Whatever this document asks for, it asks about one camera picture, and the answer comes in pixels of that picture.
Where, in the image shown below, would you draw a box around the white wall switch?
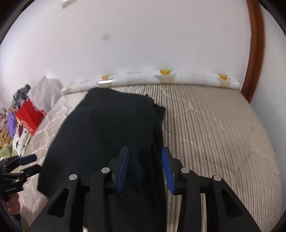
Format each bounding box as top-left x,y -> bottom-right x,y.
61,0 -> 77,9

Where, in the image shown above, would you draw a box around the person's left hand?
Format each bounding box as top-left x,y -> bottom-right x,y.
6,193 -> 20,215

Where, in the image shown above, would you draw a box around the purple cloth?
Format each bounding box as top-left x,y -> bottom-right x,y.
7,112 -> 17,139

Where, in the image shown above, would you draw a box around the red paper shopping bag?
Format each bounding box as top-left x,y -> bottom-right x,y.
16,100 -> 46,136

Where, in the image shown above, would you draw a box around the striped beige quilted mattress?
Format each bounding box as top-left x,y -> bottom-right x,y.
19,85 -> 282,231

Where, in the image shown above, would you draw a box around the green blanket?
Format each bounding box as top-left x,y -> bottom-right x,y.
0,143 -> 18,161

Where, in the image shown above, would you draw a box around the white printed rolled sheet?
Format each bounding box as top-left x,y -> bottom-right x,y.
61,69 -> 241,95

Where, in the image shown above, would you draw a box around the brown wooden door frame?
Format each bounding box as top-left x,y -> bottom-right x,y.
241,0 -> 265,102

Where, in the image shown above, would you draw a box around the white plastic shopping bag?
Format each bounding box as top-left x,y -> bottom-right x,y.
27,75 -> 63,115

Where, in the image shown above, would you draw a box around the black sweatshirt with white print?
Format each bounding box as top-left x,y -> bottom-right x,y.
37,88 -> 167,231

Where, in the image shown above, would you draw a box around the white spotted plush toy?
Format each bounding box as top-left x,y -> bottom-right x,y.
13,128 -> 31,156

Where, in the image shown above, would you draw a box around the wooden chair frame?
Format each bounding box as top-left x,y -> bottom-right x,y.
0,126 -> 11,149

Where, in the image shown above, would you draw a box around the plaid clothes in bag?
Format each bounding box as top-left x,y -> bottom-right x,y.
11,84 -> 31,110

